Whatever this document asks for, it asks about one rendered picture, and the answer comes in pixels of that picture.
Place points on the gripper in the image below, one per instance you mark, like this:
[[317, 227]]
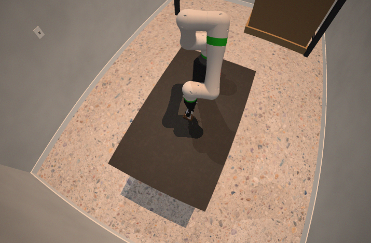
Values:
[[190, 110]]

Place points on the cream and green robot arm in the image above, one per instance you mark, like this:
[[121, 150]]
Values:
[[212, 45]]

